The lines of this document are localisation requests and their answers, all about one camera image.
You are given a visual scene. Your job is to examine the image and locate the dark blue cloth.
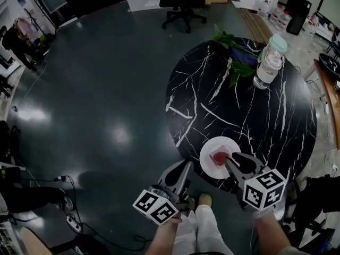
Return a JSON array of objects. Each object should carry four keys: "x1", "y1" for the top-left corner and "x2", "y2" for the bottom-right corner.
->
[{"x1": 228, "y1": 46, "x2": 260, "y2": 66}]

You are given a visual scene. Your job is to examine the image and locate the group of clear water bottles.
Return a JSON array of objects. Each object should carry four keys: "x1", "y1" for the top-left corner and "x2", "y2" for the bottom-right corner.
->
[{"x1": 254, "y1": 0, "x2": 292, "y2": 32}]

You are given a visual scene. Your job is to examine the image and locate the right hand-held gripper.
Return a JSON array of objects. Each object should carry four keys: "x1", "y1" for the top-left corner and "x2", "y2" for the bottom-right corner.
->
[{"x1": 224, "y1": 151, "x2": 288, "y2": 213}]

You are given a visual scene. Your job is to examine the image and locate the white power strip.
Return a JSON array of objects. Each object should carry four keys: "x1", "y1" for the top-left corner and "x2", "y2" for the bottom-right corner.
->
[{"x1": 65, "y1": 213, "x2": 82, "y2": 233}]

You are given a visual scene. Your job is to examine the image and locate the person's right forearm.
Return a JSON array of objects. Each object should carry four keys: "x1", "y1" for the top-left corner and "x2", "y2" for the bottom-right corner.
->
[{"x1": 251, "y1": 207, "x2": 294, "y2": 255}]

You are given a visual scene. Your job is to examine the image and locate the white round plate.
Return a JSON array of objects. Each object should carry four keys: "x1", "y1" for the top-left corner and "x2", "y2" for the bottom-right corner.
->
[{"x1": 199, "y1": 136, "x2": 242, "y2": 180}]

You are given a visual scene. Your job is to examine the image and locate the wooden side table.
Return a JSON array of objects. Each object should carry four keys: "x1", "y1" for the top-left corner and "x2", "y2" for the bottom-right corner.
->
[{"x1": 312, "y1": 58, "x2": 340, "y2": 154}]

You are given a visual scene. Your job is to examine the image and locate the black folding chair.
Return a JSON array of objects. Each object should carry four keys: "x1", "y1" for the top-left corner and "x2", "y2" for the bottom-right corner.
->
[{"x1": 280, "y1": 174, "x2": 340, "y2": 252}]

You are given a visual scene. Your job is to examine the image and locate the person's left forearm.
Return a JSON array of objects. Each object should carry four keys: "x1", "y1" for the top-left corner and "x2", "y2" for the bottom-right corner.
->
[{"x1": 151, "y1": 216, "x2": 184, "y2": 255}]

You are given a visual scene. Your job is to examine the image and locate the red piece of meat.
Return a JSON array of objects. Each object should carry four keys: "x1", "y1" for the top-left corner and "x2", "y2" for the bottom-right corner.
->
[{"x1": 209, "y1": 144, "x2": 231, "y2": 167}]

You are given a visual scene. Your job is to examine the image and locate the black office chair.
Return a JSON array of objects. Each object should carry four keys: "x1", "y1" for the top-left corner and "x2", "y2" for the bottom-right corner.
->
[{"x1": 158, "y1": 0, "x2": 208, "y2": 35}]

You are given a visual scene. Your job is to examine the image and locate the black floor cable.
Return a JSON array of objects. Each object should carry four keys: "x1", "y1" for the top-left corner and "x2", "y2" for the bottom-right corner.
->
[{"x1": 20, "y1": 174, "x2": 155, "y2": 252}]

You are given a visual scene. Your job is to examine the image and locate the wooden slat pallet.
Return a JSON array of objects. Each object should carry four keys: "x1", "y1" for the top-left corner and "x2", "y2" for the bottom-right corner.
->
[{"x1": 238, "y1": 7, "x2": 275, "y2": 45}]

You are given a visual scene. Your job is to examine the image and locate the black bowl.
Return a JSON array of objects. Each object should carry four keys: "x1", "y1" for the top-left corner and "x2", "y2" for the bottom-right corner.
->
[{"x1": 318, "y1": 53, "x2": 340, "y2": 77}]

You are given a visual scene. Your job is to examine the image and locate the black box cabinet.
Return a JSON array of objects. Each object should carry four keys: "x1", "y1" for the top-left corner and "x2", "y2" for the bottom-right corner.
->
[{"x1": 285, "y1": 0, "x2": 312, "y2": 36}]

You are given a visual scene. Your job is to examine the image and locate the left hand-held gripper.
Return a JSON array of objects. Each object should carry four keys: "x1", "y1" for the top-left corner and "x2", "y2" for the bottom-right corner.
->
[{"x1": 132, "y1": 160, "x2": 196, "y2": 226}]

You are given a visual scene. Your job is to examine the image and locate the person's white trouser legs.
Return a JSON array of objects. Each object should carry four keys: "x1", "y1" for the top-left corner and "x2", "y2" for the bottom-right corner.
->
[{"x1": 172, "y1": 204, "x2": 235, "y2": 255}]

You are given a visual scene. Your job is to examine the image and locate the person's beige shoe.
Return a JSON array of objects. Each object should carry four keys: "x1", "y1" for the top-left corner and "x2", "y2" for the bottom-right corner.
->
[{"x1": 198, "y1": 193, "x2": 214, "y2": 207}]

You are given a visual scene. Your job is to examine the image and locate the clear jar with green lid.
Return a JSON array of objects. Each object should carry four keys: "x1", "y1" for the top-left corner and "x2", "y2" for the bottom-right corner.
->
[{"x1": 252, "y1": 34, "x2": 290, "y2": 90}]

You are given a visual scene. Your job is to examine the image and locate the green leafy plant sprig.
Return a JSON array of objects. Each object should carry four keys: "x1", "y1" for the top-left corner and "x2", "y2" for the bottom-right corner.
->
[{"x1": 206, "y1": 23, "x2": 263, "y2": 89}]

